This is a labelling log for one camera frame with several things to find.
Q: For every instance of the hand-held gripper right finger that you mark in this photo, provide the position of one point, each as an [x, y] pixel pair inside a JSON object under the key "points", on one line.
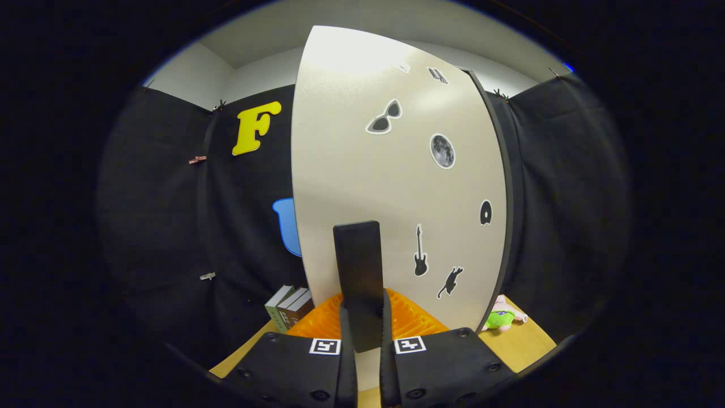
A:
{"points": [[388, 374]]}

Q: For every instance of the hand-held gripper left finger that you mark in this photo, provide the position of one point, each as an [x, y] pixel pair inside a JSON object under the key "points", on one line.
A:
{"points": [[346, 368]]}

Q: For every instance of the beige cabinet door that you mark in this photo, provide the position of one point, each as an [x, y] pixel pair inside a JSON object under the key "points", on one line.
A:
{"points": [[351, 141]]}

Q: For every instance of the dark brown book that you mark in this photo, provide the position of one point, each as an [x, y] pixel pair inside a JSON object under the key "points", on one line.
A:
{"points": [[290, 309]]}

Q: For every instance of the green book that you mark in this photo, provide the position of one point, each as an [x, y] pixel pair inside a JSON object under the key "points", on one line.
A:
{"points": [[276, 313]]}

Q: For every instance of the green and pink plush toy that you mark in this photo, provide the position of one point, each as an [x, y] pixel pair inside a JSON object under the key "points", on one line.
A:
{"points": [[498, 320]]}

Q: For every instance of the silver cloth clip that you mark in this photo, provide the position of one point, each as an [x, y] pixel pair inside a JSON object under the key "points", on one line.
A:
{"points": [[207, 276]]}

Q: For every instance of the black backdrop cloth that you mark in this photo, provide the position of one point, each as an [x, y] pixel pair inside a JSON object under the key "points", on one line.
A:
{"points": [[566, 198]]}

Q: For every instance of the red cloth clip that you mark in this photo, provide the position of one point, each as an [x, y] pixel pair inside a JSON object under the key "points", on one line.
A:
{"points": [[197, 160]]}

